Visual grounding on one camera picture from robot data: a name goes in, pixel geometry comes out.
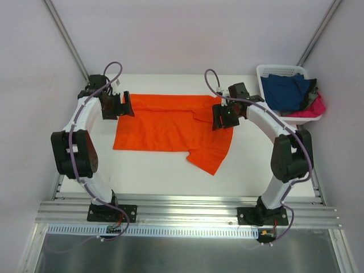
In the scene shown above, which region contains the orange t shirt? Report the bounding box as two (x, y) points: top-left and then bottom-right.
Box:
(113, 94), (233, 175)

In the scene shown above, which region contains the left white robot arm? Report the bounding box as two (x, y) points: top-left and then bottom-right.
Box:
(51, 74), (137, 225)

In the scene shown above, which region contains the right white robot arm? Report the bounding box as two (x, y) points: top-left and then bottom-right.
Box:
(212, 83), (313, 226)

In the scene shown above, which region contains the white plastic laundry basket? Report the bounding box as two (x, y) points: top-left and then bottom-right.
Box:
(256, 64), (326, 126)

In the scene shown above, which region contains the blue t shirt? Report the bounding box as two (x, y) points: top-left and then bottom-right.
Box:
(260, 74), (304, 112)

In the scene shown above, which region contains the dark grey t shirt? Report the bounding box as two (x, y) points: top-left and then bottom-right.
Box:
(296, 74), (319, 111)

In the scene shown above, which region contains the pink t shirt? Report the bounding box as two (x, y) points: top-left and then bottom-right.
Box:
(288, 93), (326, 118)

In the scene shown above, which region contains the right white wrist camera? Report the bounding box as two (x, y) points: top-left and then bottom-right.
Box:
(216, 87), (230, 100)

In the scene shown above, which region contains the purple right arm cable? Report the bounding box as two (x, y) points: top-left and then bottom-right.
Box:
(204, 68), (313, 247)

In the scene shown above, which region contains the aluminium mounting rail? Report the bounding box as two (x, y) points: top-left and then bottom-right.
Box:
(35, 193), (344, 229)

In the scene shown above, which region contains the white slotted cable duct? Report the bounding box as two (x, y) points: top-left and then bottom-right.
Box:
(47, 224), (258, 239)

